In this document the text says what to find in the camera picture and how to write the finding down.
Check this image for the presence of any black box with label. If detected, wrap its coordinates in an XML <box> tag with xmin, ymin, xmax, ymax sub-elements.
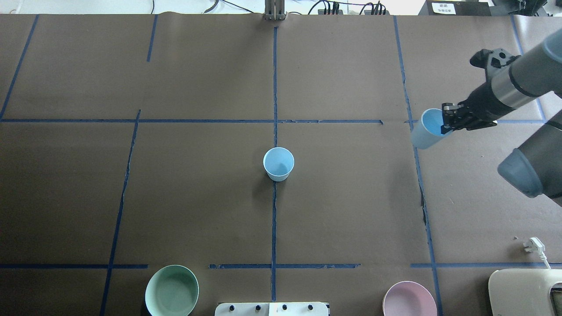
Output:
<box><xmin>418</xmin><ymin>0</ymin><xmax>491</xmax><ymax>16</ymax></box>

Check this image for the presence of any aluminium frame post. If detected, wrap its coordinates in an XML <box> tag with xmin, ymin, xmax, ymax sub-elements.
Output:
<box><xmin>263</xmin><ymin>0</ymin><xmax>287</xmax><ymax>21</ymax></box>

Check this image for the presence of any mint green bowl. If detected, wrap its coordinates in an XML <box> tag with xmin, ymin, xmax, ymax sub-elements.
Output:
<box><xmin>144</xmin><ymin>265</ymin><xmax>199</xmax><ymax>316</ymax></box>

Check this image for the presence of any white toaster power cord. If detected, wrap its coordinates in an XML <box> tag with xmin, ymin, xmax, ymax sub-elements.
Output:
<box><xmin>522</xmin><ymin>237</ymin><xmax>552</xmax><ymax>270</ymax></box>

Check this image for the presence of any pink bowl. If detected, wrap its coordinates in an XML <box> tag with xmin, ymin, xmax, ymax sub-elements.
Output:
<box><xmin>382</xmin><ymin>281</ymin><xmax>438</xmax><ymax>316</ymax></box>

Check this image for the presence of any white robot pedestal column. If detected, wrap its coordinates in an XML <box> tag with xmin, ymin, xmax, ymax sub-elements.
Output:
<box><xmin>214</xmin><ymin>302</ymin><xmax>331</xmax><ymax>316</ymax></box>

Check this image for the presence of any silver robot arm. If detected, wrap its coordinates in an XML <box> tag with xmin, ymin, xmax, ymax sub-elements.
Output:
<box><xmin>438</xmin><ymin>29</ymin><xmax>562</xmax><ymax>205</ymax></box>

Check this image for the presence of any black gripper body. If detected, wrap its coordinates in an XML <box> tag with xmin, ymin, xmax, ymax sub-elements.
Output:
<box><xmin>455</xmin><ymin>82</ymin><xmax>498</xmax><ymax>130</ymax></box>

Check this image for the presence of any light blue cup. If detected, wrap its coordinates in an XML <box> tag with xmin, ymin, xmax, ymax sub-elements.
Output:
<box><xmin>410</xmin><ymin>108</ymin><xmax>453</xmax><ymax>149</ymax></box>
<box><xmin>263</xmin><ymin>147</ymin><xmax>295</xmax><ymax>182</ymax></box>

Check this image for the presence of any cream white toaster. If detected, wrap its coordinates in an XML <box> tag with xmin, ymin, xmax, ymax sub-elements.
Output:
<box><xmin>488</xmin><ymin>269</ymin><xmax>562</xmax><ymax>316</ymax></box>

